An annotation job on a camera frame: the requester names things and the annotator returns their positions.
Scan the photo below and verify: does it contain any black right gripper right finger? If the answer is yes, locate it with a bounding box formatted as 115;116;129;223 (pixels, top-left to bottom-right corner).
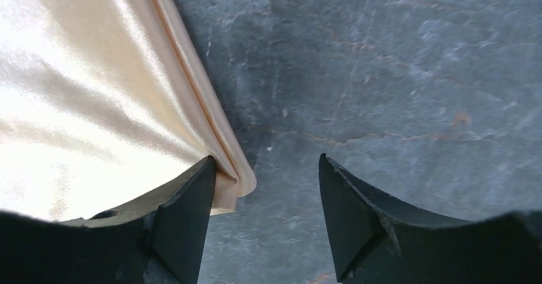
319;154;541;283

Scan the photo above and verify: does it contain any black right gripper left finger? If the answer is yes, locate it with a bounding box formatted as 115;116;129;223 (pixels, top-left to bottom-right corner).
1;156;217;283

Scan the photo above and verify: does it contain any peach satin napkin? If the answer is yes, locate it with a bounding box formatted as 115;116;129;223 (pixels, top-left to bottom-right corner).
1;0;256;221

